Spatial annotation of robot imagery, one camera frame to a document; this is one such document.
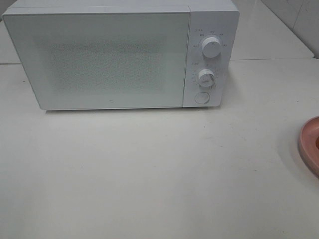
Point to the round white door button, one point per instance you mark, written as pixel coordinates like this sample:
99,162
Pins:
202,98

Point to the pink plastic plate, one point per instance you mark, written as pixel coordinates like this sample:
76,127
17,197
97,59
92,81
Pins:
309,145

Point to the upper white microwave knob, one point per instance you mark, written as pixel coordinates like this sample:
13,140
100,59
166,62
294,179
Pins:
211,46

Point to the white microwave oven body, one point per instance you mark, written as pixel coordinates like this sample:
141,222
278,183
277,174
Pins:
206,18

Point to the white microwave knob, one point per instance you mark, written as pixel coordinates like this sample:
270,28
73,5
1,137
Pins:
206,78
211,46

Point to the lower white microwave knob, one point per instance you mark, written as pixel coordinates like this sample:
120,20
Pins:
206,78

